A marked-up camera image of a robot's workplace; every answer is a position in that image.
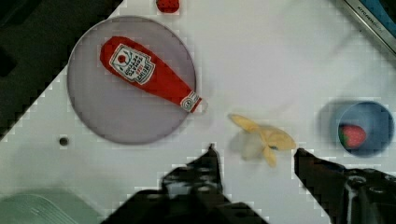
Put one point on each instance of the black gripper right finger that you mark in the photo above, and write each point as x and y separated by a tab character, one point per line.
348	196

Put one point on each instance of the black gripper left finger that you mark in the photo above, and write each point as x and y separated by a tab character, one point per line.
191	194

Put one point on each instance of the yellow plush peeled banana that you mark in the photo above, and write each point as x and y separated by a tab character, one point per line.
262	141

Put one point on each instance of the blue mug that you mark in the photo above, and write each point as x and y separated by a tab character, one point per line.
375	119

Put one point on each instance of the red plush strawberry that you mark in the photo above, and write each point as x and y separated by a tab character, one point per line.
351	136

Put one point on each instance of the grey round plate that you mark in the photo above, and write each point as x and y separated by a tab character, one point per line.
113	108

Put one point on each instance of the red plush ketchup bottle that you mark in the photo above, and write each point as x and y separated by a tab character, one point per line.
139	66

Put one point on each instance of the mint green colander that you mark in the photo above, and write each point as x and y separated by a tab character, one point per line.
50	206

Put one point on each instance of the toy kitchen oven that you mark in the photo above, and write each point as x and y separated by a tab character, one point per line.
378	16

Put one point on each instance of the red plush tomato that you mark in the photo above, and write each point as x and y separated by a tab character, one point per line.
168	6

